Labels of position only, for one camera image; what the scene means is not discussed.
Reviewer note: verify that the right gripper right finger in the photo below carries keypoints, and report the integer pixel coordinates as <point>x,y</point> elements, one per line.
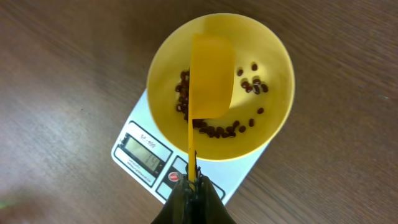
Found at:
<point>208,207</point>

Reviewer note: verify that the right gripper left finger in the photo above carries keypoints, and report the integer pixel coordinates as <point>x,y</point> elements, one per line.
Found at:
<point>178,207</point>

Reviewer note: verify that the yellow plastic measuring scoop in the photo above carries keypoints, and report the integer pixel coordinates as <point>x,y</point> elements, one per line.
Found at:
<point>211,85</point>

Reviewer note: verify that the white digital kitchen scale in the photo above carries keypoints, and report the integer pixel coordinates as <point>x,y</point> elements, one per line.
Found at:
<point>149,158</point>

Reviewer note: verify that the pale yellow plastic bowl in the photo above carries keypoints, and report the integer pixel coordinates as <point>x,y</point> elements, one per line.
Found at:
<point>258,52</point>

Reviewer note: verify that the red adzuki beans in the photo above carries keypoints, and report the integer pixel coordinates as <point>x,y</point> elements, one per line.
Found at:
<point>182,88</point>

